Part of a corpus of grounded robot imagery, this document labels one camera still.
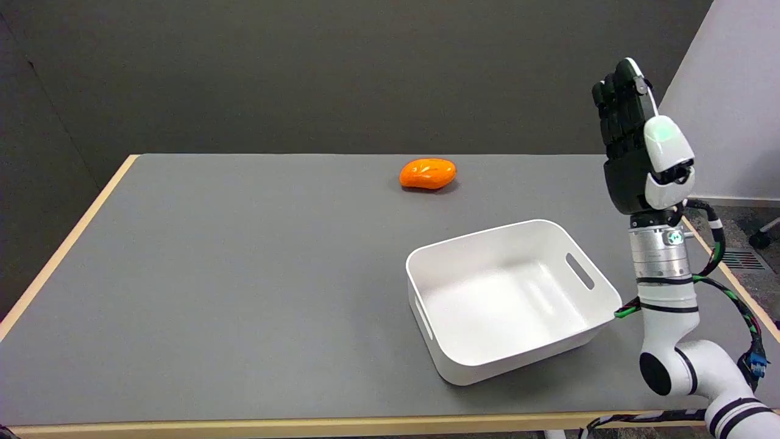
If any black chair caster wheel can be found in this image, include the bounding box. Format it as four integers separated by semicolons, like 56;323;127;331
749;216;780;249

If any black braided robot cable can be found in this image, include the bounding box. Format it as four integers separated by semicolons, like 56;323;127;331
577;199;768;439

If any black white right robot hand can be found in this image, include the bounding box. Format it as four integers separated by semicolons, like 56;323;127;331
592;57;696;215

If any white plastic bin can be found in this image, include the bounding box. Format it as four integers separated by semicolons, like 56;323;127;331
405;219;623;387

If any floor vent grille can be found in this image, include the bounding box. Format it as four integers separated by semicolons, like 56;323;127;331
722;251;766;271

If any orange mango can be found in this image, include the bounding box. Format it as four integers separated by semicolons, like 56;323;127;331
399;158;457;191

